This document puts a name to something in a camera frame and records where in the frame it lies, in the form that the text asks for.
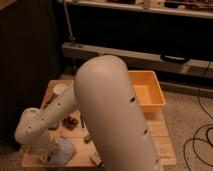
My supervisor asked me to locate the light blue towel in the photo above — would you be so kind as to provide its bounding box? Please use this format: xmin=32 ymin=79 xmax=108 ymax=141
xmin=47 ymin=137 xmax=75 ymax=166

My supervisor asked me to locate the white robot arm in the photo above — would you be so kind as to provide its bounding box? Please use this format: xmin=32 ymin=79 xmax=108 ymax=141
xmin=14 ymin=55 xmax=163 ymax=171

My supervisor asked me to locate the yellow plastic tray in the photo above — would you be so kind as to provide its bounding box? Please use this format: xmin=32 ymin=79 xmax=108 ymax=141
xmin=128 ymin=70 xmax=166 ymax=113

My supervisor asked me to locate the white paper cup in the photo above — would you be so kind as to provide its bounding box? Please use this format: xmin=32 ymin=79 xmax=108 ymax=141
xmin=53 ymin=83 xmax=67 ymax=97

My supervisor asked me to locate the brown grape bunch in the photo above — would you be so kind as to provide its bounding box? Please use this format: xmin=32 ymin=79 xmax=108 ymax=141
xmin=62 ymin=116 xmax=78 ymax=130

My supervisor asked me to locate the green pepper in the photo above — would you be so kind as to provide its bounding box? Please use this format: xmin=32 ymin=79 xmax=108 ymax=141
xmin=84 ymin=134 xmax=92 ymax=144

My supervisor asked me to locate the blue sponge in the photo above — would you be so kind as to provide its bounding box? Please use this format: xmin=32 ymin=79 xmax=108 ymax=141
xmin=49 ymin=122 xmax=59 ymax=130

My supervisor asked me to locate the wooden scrub brush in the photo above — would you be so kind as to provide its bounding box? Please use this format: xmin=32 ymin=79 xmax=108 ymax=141
xmin=90 ymin=152 xmax=103 ymax=167

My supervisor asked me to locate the grey metal shelf rail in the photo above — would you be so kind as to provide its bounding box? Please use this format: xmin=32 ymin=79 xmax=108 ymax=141
xmin=62 ymin=42 xmax=213 ymax=79

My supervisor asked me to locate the black floor cable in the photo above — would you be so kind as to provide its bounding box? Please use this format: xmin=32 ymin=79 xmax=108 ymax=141
xmin=182 ymin=61 xmax=213 ymax=171

